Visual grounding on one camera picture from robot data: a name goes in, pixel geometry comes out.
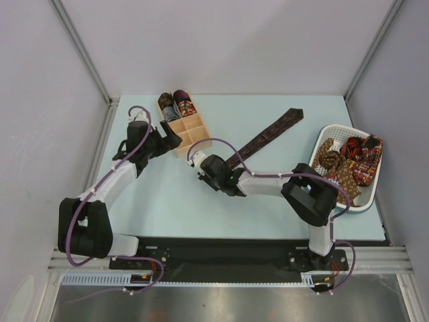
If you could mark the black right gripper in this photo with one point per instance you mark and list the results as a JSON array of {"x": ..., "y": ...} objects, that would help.
[{"x": 208, "y": 178}]

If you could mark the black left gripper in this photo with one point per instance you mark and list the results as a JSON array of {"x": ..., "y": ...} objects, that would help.
[{"x": 169, "y": 142}]

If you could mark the dark paisley tie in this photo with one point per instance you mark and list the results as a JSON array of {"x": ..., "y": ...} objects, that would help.
[{"x": 290, "y": 118}]

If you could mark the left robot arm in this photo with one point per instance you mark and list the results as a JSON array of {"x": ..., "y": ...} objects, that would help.
[{"x": 84, "y": 226}]

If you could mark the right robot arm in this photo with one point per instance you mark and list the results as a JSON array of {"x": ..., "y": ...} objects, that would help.
[{"x": 311, "y": 196}]

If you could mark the grey blue rolled tie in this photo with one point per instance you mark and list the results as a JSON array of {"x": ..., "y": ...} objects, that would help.
[{"x": 170, "y": 113}]

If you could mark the wooden compartment box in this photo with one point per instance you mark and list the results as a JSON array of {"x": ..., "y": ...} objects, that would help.
[{"x": 191, "y": 129}]

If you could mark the red black rolled tie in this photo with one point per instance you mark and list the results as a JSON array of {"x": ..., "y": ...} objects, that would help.
[{"x": 186, "y": 108}]

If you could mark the brown rolled tie in box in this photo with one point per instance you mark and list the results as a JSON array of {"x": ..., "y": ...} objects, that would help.
[{"x": 165, "y": 100}]

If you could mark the navy red rolled tie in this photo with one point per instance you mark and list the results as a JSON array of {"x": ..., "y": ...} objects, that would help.
[{"x": 180, "y": 96}]

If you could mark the brown patterned tie in basket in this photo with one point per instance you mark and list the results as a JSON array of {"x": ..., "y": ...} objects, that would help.
[{"x": 337, "y": 168}]

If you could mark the white teal plastic basket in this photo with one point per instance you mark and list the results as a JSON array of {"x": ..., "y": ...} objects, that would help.
[{"x": 340, "y": 134}]

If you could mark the orange black tie in basket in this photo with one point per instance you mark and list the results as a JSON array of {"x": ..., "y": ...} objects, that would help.
[{"x": 352, "y": 148}]

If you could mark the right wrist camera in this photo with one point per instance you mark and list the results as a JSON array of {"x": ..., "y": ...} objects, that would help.
[{"x": 196, "y": 159}]

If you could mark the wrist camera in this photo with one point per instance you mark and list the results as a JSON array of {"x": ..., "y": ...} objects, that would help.
[
  {"x": 196, "y": 159},
  {"x": 140, "y": 116}
]

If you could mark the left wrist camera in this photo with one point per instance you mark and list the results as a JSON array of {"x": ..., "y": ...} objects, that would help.
[{"x": 140, "y": 116}]

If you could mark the aluminium frame rail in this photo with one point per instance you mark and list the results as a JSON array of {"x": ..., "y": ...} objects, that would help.
[{"x": 79, "y": 46}]

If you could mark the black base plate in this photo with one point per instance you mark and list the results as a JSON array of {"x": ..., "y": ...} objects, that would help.
[{"x": 217, "y": 260}]

